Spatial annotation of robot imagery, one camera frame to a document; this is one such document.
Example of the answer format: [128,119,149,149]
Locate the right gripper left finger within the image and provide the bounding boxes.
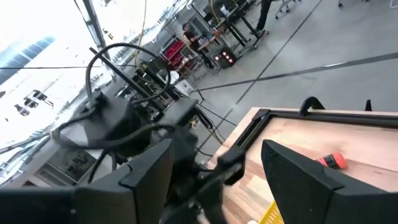
[119,139,174,224]

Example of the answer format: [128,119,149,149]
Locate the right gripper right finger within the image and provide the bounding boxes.
[262,139,343,224]

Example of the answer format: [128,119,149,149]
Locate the orange paint bottle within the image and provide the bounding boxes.
[316,151,348,170]

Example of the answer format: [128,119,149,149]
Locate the yellow plastic tray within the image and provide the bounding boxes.
[257,200,286,224]

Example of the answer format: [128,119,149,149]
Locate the black desk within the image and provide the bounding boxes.
[155,98,200,126]

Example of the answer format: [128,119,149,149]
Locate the red storage bins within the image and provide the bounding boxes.
[162,39,188,62]

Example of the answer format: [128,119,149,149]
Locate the black box with red lights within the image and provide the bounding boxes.
[213,47,238,70]

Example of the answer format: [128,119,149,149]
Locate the person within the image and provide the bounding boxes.
[256,0,274,34]
[182,22,216,70]

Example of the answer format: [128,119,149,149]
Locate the black metal table frame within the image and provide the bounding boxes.
[228,95,398,156]

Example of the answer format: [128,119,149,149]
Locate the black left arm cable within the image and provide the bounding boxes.
[85,42,172,108]

